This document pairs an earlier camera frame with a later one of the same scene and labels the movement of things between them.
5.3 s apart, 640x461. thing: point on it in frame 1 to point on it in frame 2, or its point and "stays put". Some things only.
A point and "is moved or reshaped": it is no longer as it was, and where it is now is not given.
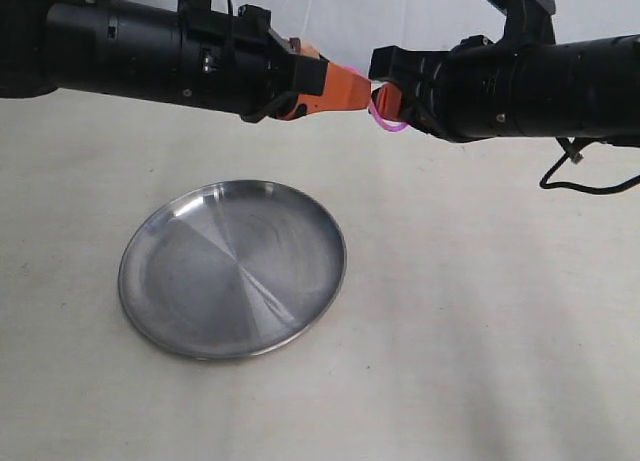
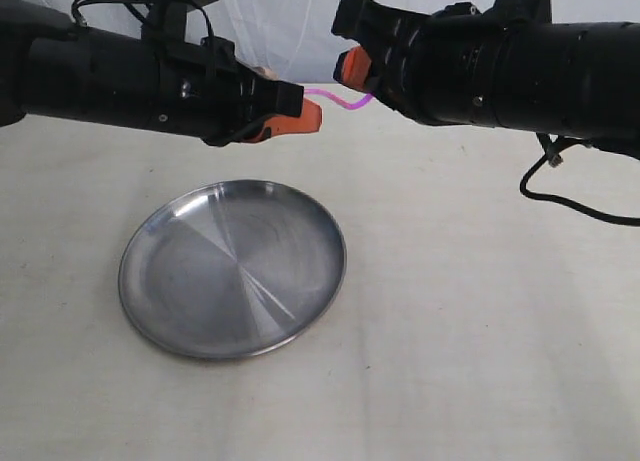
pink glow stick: (385, 124) is moved or reshaped
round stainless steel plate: (230, 270) stays put
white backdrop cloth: (344, 21) stays put
